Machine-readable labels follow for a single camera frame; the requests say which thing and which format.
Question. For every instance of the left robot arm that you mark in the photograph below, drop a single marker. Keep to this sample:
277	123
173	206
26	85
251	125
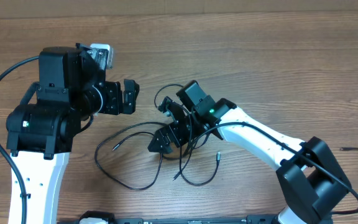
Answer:
72	87

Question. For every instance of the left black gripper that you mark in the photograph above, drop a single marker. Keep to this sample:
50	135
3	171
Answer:
112	90

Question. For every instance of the cardboard back panel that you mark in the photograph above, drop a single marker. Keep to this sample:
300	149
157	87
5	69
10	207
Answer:
13	9

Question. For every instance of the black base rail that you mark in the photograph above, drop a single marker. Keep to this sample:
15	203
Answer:
250	219

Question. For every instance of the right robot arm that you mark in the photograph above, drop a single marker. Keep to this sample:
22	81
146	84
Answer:
312	180

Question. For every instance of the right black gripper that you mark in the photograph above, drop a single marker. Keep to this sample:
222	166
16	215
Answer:
172	131

